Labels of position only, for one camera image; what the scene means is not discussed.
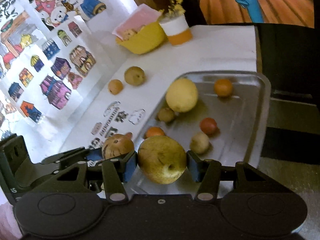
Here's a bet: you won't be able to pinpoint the orange white cup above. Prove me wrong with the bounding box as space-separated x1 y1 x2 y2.
159 14 193 46

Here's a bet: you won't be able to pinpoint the small orange kumquat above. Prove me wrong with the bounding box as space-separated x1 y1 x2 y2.
145 126 165 138

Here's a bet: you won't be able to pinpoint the yellow flower sprig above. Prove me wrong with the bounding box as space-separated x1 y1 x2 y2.
159 0 185 20

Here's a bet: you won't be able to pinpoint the white printed table mat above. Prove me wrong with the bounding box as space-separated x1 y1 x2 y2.
60 25 257 152

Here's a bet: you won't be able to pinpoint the silver metal tray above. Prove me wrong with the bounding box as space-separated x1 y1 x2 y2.
125 71 272 198

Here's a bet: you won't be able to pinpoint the fruits in yellow bowl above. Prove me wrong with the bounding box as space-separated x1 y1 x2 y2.
122 25 145 41

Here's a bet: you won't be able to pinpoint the brown-green pear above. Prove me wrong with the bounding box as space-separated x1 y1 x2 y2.
138 135 187 185
124 66 146 86

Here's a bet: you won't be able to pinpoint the girl poster painting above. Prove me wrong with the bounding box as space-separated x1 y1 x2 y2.
199 0 315 28

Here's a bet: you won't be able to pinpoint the person's left hand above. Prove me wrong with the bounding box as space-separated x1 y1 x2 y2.
0 202 22 240

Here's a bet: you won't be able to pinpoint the pink paper in bowl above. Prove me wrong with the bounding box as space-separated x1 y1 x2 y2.
112 4 162 40

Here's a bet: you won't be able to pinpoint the small yellow-brown fruit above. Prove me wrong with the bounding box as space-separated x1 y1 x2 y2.
189 132 210 154

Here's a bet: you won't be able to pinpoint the colourful houses drawing paper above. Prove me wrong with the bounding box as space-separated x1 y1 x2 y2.
0 12 108 140

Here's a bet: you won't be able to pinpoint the yellow lemon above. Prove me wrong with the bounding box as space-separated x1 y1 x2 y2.
165 78 199 113

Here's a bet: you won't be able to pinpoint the small red-orange kumquat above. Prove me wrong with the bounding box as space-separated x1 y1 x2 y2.
200 118 217 135

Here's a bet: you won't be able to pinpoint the children's drawing paper upper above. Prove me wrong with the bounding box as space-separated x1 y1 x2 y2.
0 0 108 33

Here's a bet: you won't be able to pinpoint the yellow plastic bowl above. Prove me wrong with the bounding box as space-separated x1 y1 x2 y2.
116 22 167 55

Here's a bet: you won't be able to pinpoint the small brown longan fruit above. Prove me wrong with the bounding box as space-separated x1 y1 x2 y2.
157 107 175 123

